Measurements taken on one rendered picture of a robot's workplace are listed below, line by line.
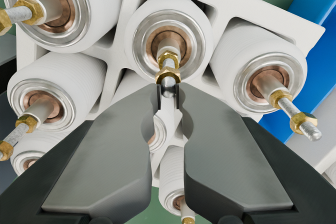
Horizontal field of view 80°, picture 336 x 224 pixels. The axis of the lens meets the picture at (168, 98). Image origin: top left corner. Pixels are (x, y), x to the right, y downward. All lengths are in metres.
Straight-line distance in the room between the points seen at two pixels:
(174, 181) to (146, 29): 0.24
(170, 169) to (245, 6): 0.28
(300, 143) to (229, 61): 0.34
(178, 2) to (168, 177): 0.27
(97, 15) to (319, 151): 0.46
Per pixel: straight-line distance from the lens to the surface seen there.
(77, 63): 0.30
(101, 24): 0.23
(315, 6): 0.45
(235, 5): 0.29
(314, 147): 0.52
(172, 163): 0.38
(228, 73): 0.24
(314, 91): 0.51
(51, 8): 0.21
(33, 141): 0.35
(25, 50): 0.35
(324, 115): 0.52
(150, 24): 0.21
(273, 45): 0.24
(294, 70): 0.26
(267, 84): 0.23
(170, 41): 0.20
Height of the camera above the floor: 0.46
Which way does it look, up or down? 60 degrees down
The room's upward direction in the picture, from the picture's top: 179 degrees counter-clockwise
